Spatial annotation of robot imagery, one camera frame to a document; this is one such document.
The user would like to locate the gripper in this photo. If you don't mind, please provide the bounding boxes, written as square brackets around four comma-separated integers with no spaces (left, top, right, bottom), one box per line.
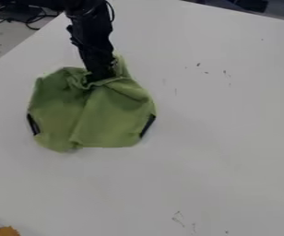
[65,25,120,83]

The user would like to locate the orange toy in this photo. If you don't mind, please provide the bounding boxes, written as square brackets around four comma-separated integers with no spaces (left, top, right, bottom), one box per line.
[0,226,22,236]

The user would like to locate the green cloth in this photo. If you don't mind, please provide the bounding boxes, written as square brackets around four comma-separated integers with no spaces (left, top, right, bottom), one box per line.
[26,53,159,153]

